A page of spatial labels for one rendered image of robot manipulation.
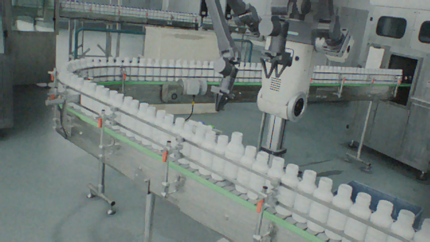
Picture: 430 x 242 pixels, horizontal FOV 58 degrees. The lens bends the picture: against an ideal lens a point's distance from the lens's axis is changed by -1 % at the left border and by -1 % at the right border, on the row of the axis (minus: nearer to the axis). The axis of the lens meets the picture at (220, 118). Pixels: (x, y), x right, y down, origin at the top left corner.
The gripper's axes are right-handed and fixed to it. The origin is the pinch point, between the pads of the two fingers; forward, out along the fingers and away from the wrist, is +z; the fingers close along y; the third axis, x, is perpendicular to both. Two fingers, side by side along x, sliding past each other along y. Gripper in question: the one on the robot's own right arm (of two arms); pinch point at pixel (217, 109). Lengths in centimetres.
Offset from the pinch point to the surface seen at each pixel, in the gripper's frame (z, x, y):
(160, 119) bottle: 12.3, -16.9, -13.0
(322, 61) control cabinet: -170, 551, -242
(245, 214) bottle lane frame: 31, -15, 39
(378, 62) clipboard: -130, 345, -64
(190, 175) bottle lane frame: 27.4, -16.3, 11.7
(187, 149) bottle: 19.1, -15.9, 5.4
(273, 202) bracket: 23, -19, 49
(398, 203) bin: 11, 47, 71
